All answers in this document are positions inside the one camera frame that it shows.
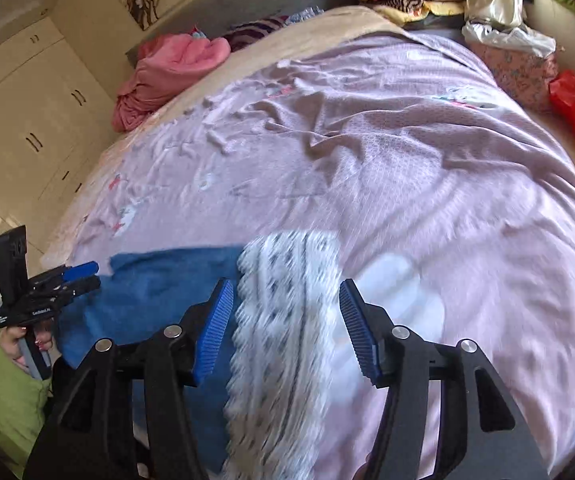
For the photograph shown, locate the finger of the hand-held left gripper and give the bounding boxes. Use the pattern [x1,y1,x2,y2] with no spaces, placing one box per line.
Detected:
[62,276,102,302]
[60,261,100,282]

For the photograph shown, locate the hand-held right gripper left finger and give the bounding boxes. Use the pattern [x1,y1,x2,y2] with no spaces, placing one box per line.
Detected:
[22,277,235,480]

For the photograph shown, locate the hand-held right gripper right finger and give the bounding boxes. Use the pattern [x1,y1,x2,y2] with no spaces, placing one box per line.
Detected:
[339,279,551,480]

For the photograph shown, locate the blue denim pants lace cuffs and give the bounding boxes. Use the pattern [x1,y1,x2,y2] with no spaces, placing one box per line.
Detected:
[58,230,343,480]

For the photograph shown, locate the person's left forearm green sleeve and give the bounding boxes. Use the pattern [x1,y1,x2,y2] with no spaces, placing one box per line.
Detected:
[0,332,54,479]

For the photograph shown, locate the person's left hand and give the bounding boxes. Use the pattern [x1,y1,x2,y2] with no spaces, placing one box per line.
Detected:
[0,326,53,364]

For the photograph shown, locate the cream wardrobe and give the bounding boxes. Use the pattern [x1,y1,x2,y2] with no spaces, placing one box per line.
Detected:
[0,15,128,261]

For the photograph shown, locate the lilac printed bedspread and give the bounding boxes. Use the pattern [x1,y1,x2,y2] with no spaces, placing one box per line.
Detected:
[42,30,575,480]

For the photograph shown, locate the pink crumpled blanket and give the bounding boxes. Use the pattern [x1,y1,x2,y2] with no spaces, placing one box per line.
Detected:
[112,32,232,133]

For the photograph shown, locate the purple striped cloth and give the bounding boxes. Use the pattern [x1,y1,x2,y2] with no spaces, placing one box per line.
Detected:
[220,15,291,53]

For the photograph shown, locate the pink floral pillow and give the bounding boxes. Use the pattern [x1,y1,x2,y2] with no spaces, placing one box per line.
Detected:
[469,42,561,114]

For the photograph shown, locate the blue patterned cloth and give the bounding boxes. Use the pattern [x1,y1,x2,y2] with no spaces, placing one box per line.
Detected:
[285,6,325,25]

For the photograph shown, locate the white plastic bag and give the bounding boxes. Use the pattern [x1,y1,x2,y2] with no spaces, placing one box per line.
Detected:
[462,20,558,59]

